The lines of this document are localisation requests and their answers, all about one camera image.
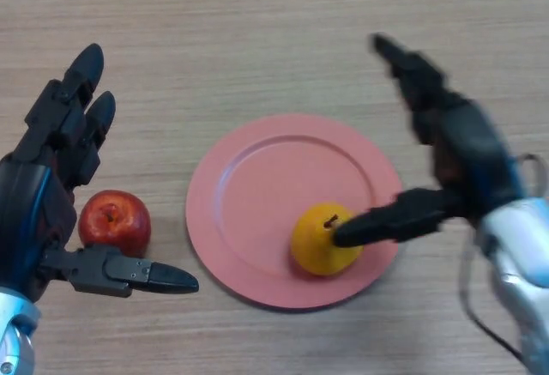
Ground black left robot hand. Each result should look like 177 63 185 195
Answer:
0 43 200 301

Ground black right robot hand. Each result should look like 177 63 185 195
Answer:
332 33 527 250

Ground yellow pear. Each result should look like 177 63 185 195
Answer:
290 202 365 276

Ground pink round plate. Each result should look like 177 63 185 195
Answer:
184 112 404 311

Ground red apple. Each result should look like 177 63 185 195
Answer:
77 189 152 258

